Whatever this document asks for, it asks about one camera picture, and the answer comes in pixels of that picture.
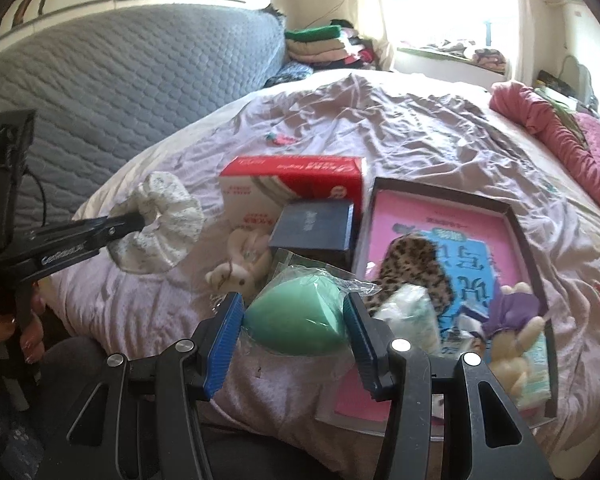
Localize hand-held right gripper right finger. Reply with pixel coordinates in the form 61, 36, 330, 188
343, 292, 556, 480

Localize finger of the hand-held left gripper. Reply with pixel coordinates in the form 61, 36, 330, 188
72, 212, 146, 256

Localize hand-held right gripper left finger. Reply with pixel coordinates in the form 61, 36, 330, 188
37, 291, 246, 480

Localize white floral scrunchie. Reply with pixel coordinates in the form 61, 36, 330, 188
109, 171, 205, 275

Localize clear bag of white packets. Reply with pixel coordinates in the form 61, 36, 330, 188
380, 285, 486, 361

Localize green sponge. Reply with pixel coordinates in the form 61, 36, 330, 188
237, 249, 381, 376

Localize leopard print scrunchie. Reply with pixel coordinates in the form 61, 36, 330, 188
367, 235, 453, 321

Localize dark cardboard box tray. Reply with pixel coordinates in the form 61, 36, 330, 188
315, 176, 561, 428

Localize person's left hand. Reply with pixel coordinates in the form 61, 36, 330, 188
0, 292, 46, 391

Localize cream plush toy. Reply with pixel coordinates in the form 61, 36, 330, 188
205, 227, 273, 293

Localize dark blue box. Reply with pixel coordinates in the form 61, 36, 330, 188
268, 200, 356, 266

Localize pink book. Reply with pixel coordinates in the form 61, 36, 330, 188
332, 191, 546, 411

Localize grey quilted cover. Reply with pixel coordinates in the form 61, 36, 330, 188
0, 7, 287, 226

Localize plush toy with purple dress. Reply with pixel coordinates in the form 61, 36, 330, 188
482, 282, 546, 396

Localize red cardboard box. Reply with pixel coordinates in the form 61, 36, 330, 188
218, 155, 368, 241

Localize pale purple bed sheet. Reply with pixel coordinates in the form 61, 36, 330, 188
50, 69, 600, 466

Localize blue patterned cloth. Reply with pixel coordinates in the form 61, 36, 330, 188
265, 61, 315, 88

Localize stack of folded clothes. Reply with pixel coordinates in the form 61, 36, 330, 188
284, 24, 376, 70

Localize pink quilt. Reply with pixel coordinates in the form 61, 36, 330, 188
489, 81, 600, 211

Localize clothes on windowsill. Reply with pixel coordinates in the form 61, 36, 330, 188
400, 39, 508, 71

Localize black cable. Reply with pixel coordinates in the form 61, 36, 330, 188
22, 167, 48, 221

